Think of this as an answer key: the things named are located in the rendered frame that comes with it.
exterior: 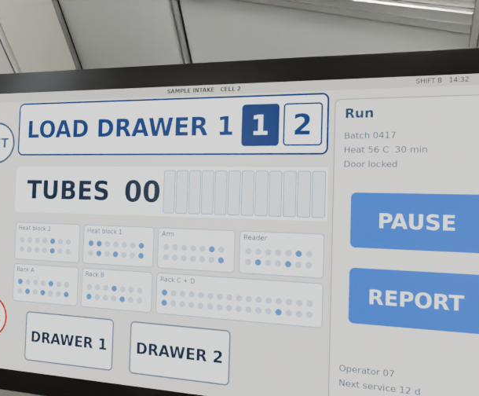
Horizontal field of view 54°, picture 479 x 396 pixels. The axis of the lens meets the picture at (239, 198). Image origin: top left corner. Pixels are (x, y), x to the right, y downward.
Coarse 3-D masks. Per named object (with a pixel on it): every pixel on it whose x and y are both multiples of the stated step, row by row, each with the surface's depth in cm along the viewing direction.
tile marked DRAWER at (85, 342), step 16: (32, 320) 45; (48, 320) 45; (64, 320) 44; (80, 320) 44; (96, 320) 43; (112, 320) 43; (32, 336) 45; (48, 336) 45; (64, 336) 44; (80, 336) 44; (96, 336) 43; (112, 336) 43; (32, 352) 45; (48, 352) 45; (64, 352) 44; (80, 352) 44; (96, 352) 43; (112, 352) 43; (96, 368) 43; (112, 368) 43
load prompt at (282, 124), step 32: (224, 96) 41; (256, 96) 40; (288, 96) 40; (320, 96) 39; (32, 128) 46; (64, 128) 45; (96, 128) 44; (128, 128) 43; (160, 128) 42; (192, 128) 42; (224, 128) 41; (256, 128) 40; (288, 128) 40; (320, 128) 39
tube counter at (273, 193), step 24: (144, 168) 43; (168, 168) 42; (192, 168) 42; (216, 168) 41; (240, 168) 40; (264, 168) 40; (288, 168) 39; (312, 168) 39; (144, 192) 43; (168, 192) 42; (192, 192) 41; (216, 192) 41; (240, 192) 40; (264, 192) 40; (288, 192) 39; (312, 192) 39; (192, 216) 41; (216, 216) 41; (240, 216) 40; (264, 216) 40; (288, 216) 39; (312, 216) 39
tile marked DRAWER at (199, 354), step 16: (144, 336) 42; (160, 336) 42; (176, 336) 41; (192, 336) 41; (208, 336) 41; (224, 336) 40; (144, 352) 42; (160, 352) 42; (176, 352) 41; (192, 352) 41; (208, 352) 41; (224, 352) 40; (128, 368) 42; (144, 368) 42; (160, 368) 42; (176, 368) 41; (192, 368) 41; (208, 368) 40; (224, 368) 40; (224, 384) 40
